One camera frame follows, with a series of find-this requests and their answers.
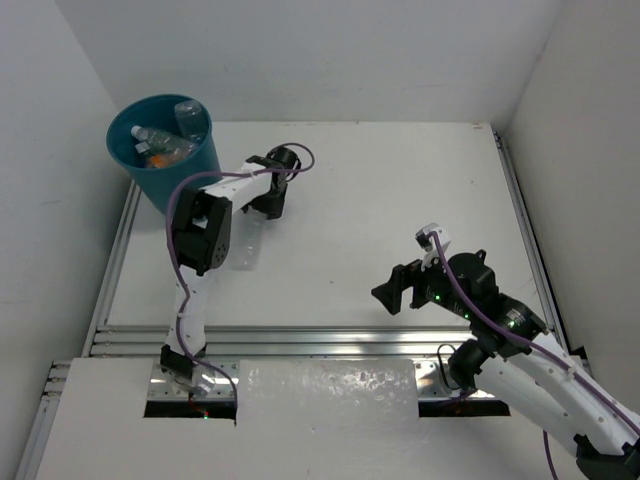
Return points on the aluminium rail frame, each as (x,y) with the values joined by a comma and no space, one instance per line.
(317,380)

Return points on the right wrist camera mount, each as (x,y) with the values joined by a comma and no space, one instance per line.
(433,240)

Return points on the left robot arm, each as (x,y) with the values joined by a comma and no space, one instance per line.
(198,231)

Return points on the teal plastic bin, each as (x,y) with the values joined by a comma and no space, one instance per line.
(157,112)

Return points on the blue label bottle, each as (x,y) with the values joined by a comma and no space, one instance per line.
(142,148)

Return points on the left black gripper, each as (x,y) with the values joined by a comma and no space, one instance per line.
(270,201)

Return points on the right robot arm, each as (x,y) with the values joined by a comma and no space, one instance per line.
(513,356)

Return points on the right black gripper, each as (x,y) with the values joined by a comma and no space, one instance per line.
(403,276)

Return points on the orange label bottle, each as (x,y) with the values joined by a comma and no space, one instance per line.
(159,161)

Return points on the clear bottle white cap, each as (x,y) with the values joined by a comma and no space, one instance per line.
(163,142)

